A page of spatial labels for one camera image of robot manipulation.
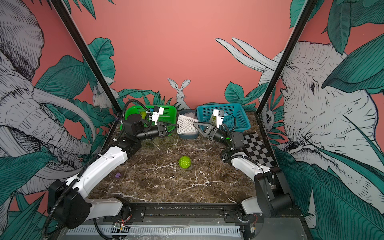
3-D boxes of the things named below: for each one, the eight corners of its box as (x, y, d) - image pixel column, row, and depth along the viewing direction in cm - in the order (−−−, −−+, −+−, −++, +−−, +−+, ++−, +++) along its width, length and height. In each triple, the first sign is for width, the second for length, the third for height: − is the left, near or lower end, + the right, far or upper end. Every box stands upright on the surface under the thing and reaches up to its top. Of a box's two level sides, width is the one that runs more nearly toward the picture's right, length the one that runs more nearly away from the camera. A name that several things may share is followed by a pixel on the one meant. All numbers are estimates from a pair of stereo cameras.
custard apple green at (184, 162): (183, 171, 91) (182, 167, 86) (178, 163, 94) (177, 158, 89) (192, 166, 93) (191, 161, 88) (187, 158, 96) (186, 153, 91)
